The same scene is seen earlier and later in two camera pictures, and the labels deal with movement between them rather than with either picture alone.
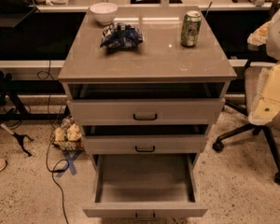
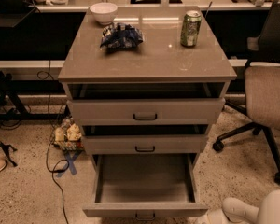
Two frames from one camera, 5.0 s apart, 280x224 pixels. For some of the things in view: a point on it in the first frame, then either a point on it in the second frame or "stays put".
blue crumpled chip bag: x=120 y=35 stays put
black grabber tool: x=20 y=138 -> x=5 y=147
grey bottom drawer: x=145 y=187 stays put
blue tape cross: x=71 y=159 stays put
